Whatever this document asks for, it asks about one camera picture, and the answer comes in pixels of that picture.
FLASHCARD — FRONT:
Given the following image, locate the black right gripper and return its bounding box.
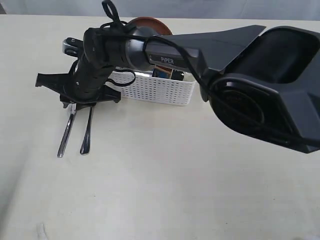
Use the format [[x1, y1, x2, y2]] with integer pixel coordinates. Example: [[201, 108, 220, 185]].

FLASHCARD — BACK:
[[35, 60, 121, 109]]

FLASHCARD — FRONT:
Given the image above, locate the silver table knife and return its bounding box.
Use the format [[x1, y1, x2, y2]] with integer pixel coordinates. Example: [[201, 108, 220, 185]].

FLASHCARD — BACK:
[[57, 103, 77, 158]]

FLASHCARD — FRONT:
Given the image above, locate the white perforated plastic basket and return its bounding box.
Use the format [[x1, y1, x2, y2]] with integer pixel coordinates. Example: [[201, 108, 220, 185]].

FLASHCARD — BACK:
[[106, 72, 196, 106]]

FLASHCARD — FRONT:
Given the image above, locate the silver fork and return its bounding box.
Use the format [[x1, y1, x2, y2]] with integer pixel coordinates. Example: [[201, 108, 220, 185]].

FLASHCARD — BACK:
[[80, 106, 94, 155]]

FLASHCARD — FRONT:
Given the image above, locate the blue chips bag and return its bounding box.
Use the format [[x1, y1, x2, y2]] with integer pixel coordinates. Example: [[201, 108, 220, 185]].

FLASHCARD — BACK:
[[152, 65, 173, 79]]

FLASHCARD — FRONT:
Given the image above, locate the dark red wooden spoon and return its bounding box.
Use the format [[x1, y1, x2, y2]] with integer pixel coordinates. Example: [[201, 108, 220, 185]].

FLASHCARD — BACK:
[[170, 69, 185, 81]]

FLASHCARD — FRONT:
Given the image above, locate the brown round plate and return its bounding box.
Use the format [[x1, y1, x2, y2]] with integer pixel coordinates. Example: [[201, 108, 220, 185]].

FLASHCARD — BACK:
[[129, 16, 173, 36]]

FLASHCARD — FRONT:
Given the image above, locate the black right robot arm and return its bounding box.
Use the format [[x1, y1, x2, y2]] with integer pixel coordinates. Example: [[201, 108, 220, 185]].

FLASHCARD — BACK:
[[35, 20, 320, 153]]

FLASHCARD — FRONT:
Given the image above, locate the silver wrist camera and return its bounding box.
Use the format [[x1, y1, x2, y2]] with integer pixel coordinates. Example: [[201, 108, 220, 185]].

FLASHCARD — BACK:
[[62, 37, 84, 58]]

